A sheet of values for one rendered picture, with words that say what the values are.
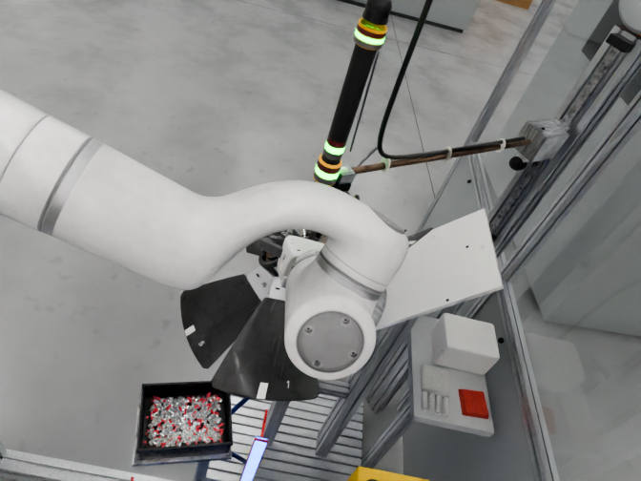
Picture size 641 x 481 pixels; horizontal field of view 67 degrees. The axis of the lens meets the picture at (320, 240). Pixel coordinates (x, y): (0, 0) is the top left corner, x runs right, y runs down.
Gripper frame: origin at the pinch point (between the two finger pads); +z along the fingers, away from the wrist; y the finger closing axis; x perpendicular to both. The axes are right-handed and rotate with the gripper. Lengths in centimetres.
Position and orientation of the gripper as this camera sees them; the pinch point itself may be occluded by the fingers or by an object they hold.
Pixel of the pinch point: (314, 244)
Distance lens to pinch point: 73.4
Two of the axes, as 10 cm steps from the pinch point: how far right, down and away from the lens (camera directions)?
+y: 9.5, 2.7, 1.3
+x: 2.9, -9.3, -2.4
